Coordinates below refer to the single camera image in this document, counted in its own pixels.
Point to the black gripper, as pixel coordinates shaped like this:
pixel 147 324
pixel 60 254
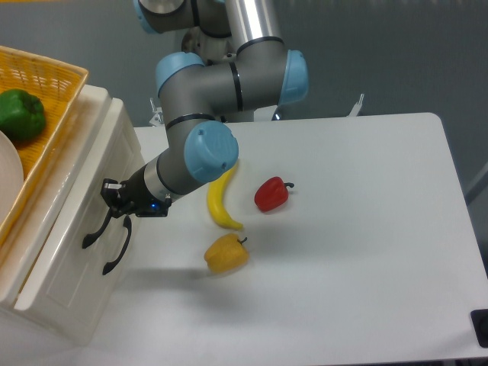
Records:
pixel 132 196

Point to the white top drawer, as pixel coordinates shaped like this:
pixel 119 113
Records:
pixel 67 289

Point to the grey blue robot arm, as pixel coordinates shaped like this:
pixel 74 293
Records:
pixel 196 97

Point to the white drawer cabinet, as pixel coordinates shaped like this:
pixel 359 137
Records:
pixel 29 233

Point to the yellow banana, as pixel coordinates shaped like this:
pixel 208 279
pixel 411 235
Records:
pixel 215 201

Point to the white plate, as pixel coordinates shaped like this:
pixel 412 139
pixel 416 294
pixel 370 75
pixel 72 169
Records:
pixel 12 176

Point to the yellow bell pepper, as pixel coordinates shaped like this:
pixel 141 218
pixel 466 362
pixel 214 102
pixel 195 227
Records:
pixel 226 253

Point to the green bell pepper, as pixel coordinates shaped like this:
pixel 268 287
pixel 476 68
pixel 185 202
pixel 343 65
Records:
pixel 22 115

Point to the yellow woven basket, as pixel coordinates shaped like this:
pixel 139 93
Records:
pixel 37 93

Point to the red bell pepper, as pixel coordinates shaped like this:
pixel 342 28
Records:
pixel 272 194

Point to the black device at table edge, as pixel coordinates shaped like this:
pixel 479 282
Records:
pixel 479 319

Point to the white metal base frame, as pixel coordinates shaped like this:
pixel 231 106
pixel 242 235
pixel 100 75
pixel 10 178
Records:
pixel 268 113

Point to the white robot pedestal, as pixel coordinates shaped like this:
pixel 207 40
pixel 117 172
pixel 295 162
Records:
pixel 211 50

